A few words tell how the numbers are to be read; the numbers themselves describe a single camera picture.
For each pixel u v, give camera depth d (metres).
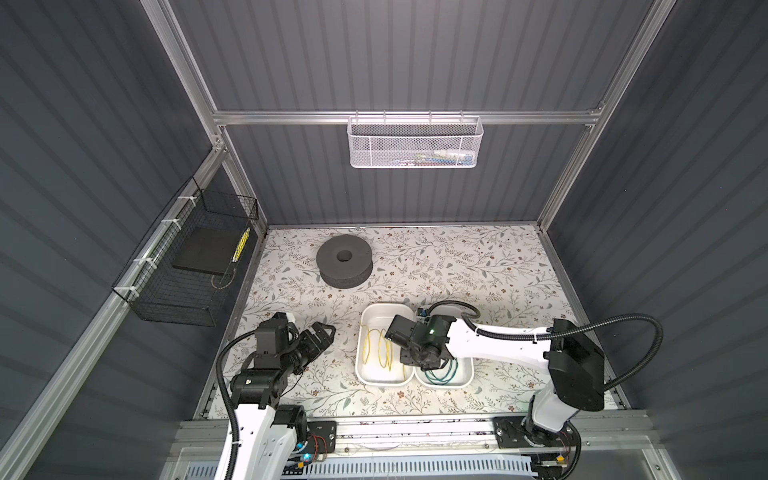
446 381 0.82
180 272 0.72
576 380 0.45
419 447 0.73
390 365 0.83
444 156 0.92
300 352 0.65
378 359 0.79
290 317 0.72
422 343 0.60
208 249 0.73
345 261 1.03
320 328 0.70
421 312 0.77
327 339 0.68
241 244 0.79
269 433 0.49
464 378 0.82
